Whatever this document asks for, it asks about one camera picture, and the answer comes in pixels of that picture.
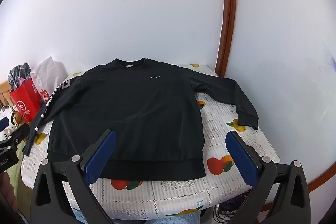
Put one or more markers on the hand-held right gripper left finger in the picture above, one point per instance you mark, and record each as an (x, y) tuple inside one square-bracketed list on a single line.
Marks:
[(101, 155)]

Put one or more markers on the red paper bag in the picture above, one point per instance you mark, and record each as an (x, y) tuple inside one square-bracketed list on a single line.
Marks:
[(26, 100)]

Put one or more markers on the fruit print tablecloth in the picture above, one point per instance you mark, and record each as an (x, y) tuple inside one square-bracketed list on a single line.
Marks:
[(223, 121)]

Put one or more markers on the black sweatshirt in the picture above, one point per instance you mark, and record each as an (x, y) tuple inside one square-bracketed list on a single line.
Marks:
[(131, 113)]

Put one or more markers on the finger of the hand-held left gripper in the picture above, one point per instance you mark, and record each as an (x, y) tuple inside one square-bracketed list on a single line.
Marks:
[(4, 124), (17, 134)]

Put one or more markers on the spotted plush toy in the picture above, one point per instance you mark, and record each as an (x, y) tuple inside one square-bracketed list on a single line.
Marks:
[(9, 115)]

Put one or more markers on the white plastic bag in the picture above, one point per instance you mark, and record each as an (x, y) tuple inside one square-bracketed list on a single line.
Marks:
[(50, 71)]

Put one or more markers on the wooden door frame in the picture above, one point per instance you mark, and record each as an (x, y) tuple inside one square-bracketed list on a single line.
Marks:
[(227, 29)]

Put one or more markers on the person's blue jeans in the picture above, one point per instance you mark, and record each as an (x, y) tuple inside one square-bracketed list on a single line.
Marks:
[(183, 219)]

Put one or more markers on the wooden chair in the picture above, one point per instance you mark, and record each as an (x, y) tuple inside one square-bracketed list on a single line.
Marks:
[(4, 94)]

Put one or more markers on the wooden baseboard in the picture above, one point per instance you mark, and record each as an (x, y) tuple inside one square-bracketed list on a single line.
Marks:
[(324, 172)]

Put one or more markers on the plaid cloth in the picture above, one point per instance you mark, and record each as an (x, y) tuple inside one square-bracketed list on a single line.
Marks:
[(19, 74)]

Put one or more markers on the person's left hand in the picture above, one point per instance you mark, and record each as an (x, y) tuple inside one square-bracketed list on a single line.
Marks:
[(5, 187)]

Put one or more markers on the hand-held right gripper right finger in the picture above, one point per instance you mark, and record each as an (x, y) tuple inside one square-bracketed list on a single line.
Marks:
[(241, 158)]

